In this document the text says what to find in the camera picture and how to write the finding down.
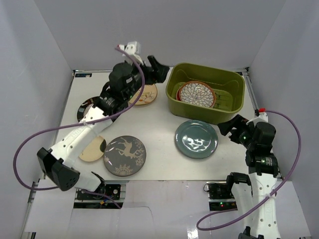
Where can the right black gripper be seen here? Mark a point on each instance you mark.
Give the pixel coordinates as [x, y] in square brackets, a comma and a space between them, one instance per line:
[225, 127]

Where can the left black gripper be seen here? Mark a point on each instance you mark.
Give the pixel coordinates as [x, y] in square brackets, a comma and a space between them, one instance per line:
[150, 70]

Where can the red and teal flower plate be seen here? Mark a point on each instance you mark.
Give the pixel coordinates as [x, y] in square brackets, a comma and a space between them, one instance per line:
[177, 95]

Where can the white petal pattern bowl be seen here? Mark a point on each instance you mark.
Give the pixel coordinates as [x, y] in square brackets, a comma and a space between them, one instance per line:
[197, 93]

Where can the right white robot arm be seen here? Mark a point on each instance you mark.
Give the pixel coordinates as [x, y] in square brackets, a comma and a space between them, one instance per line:
[252, 191]

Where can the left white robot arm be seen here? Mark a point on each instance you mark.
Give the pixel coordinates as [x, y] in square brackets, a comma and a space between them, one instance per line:
[125, 80]

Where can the olive green plastic bin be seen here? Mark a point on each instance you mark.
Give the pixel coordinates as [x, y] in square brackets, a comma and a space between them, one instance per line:
[229, 88]

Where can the beige bird branch plate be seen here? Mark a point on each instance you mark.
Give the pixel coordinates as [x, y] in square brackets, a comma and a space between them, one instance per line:
[149, 94]

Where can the grey-blue glazed plate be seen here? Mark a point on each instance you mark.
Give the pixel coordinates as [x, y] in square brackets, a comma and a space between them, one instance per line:
[196, 139]

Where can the black rimmed striped plate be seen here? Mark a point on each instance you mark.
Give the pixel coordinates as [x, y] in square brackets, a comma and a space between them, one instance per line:
[84, 107]

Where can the grey reindeer snowflake plate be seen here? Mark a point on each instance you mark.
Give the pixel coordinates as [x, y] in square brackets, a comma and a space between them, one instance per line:
[124, 156]

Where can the cream plate with dark patch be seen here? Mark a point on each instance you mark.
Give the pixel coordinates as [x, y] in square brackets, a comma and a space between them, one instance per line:
[94, 151]

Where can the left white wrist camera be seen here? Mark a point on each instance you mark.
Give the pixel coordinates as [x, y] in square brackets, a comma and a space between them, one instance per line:
[133, 49]

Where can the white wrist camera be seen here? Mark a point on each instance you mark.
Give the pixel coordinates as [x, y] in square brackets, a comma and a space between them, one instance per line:
[133, 49]
[260, 116]

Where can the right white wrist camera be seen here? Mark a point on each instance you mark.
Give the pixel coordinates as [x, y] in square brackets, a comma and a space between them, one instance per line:
[260, 116]

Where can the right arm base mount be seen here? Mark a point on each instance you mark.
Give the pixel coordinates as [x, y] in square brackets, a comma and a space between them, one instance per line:
[219, 197]

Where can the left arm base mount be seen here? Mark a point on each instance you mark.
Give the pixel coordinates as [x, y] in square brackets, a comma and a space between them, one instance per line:
[107, 196]

